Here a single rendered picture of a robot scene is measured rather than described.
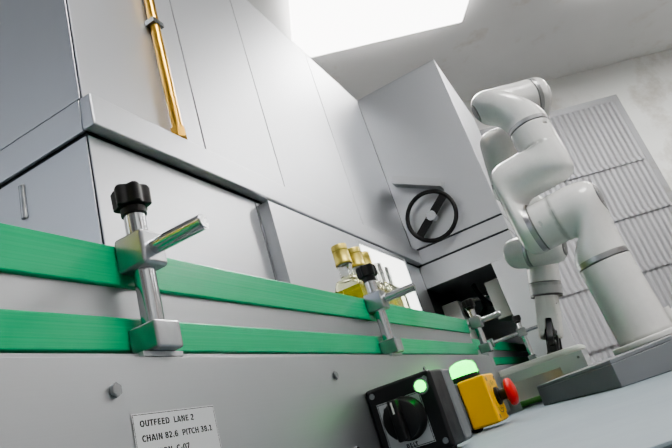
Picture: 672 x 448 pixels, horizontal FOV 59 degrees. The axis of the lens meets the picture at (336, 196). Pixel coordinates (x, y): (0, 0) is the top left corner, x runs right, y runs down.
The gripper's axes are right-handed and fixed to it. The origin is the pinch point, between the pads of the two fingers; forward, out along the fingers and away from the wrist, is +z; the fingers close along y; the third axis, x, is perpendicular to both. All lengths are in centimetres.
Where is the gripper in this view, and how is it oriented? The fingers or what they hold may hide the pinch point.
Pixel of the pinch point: (556, 361)
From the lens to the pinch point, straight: 152.6
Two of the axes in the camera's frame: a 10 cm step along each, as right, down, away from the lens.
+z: 0.5, 9.6, -2.9
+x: 9.0, -1.7, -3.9
